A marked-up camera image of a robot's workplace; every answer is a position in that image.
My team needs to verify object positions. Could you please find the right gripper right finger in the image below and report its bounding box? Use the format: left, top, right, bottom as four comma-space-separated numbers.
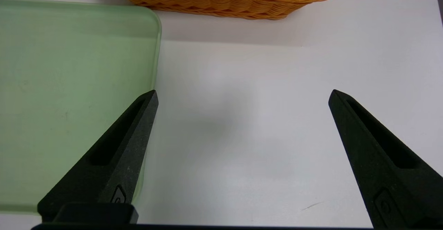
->
328, 89, 443, 230

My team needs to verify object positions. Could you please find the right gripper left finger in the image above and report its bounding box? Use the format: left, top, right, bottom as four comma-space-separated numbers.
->
37, 89, 160, 223

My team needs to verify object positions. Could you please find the orange wicker basket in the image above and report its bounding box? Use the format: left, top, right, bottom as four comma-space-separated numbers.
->
74, 0, 345, 20

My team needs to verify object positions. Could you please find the light green plastic tray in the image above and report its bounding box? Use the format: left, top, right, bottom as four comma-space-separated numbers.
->
0, 0, 162, 214

